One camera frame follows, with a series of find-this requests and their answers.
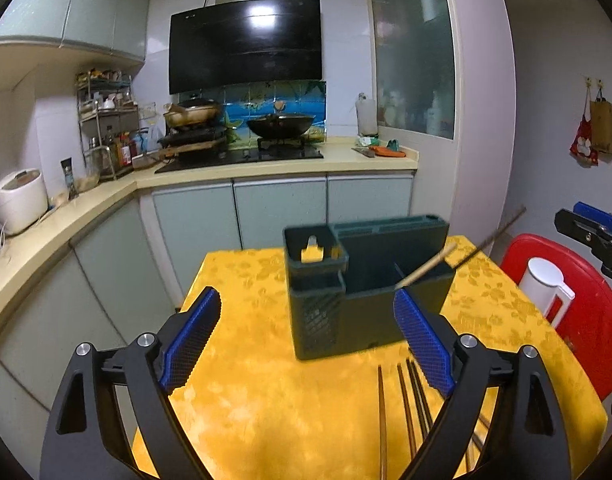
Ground white electric kettle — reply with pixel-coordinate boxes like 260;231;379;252
520;257;577;328

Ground black griddle pan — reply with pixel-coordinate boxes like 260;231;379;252
157;127;230;150

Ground ocean picture backsplash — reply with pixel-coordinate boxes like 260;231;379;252
176;81;327;143

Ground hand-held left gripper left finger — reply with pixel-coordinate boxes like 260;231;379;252
40;286;223;480

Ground white rice cooker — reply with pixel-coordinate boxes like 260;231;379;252
0;168;49;236

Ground black pepper grinder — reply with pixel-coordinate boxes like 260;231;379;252
60;158;79;200

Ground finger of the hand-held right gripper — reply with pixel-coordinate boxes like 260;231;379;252
573;201;612;236
554;208;612;286

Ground black range hood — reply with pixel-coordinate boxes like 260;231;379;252
168;0;323;95

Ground golden lidded pan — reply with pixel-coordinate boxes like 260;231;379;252
163;99;223;128

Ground glass jar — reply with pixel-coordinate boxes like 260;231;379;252
83;147;111;183

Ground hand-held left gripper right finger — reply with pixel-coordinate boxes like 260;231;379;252
392;287;573;480

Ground pale green wall cabinets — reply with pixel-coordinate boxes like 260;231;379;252
0;0;151;63

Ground black wok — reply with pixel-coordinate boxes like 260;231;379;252
246;114;317;140

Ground metal spice rack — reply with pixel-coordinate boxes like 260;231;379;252
76;70;139;181

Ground beige kitchen countertop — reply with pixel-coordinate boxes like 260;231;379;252
0;135;419;331

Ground black gas cooktop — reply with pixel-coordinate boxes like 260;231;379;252
155;146;324;175

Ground brown hanging bag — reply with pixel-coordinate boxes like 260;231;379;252
589;85;612;157

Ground red plastic stool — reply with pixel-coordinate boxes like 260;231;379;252
500;233;612;401

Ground frosted glass door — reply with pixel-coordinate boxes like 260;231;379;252
368;0;457;140

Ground red hanging bag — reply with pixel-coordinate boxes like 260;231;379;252
570;87;601;167

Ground dark green utensil holder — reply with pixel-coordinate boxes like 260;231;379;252
283;215;457;361

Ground yellow floral tablecloth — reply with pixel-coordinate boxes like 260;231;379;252
130;235;609;480

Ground pale green base cabinets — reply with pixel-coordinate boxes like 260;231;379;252
0;172;415;461

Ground orange dish with items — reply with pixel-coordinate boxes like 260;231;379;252
373;139;405;158

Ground white paper towel roll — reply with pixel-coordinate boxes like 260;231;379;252
356;93;377;136

